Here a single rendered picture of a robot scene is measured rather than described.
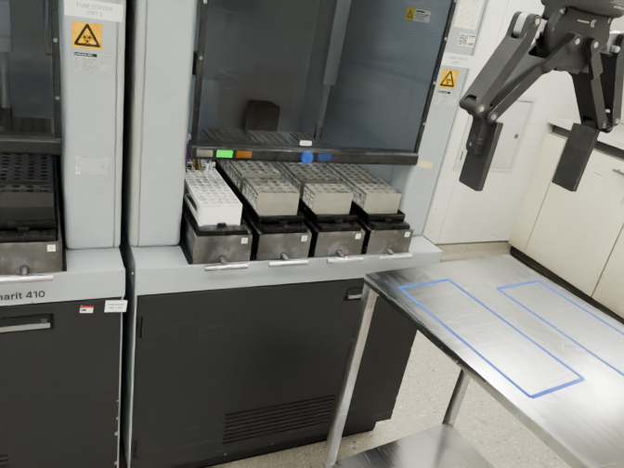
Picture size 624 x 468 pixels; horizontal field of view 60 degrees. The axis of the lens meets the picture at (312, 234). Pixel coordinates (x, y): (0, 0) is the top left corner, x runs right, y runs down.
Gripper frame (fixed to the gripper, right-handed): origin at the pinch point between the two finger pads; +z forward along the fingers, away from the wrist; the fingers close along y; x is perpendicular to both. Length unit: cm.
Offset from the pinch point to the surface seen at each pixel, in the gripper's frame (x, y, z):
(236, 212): 70, -7, 35
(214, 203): 72, -12, 34
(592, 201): 141, 219, 64
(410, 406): 79, 74, 120
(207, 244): 66, -14, 41
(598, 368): 6, 42, 38
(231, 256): 66, -8, 45
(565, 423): -2.7, 23.1, 38.0
